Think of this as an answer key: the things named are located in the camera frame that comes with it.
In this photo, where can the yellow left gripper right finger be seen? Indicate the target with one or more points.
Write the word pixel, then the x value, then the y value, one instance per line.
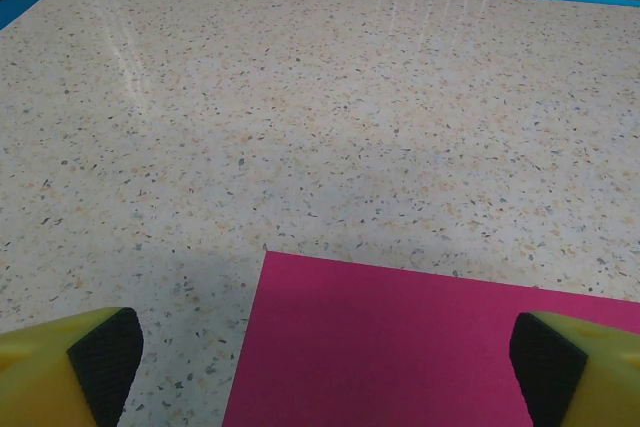
pixel 590 377

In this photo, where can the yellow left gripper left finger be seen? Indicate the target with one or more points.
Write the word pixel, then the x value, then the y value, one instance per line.
pixel 45 372

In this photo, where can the pink square paper sheet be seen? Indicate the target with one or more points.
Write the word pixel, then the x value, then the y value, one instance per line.
pixel 380 347

